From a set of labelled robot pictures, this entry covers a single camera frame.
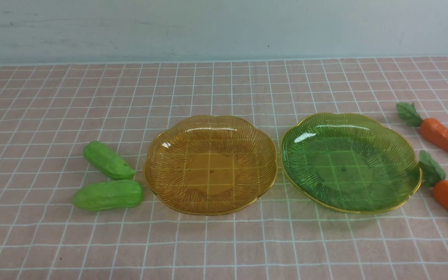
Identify green toy gourd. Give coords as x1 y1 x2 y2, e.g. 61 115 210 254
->
82 141 135 180
72 179 144 212

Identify orange toy carrot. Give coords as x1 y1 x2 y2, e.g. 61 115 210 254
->
396 102 448 153
418 150 448 211

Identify amber glass plate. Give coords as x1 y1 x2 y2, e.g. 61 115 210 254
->
143 115 278 215

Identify green glass plate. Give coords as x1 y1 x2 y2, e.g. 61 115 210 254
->
280 113 423 214

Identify pink checked tablecloth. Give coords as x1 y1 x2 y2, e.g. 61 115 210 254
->
0 57 448 280

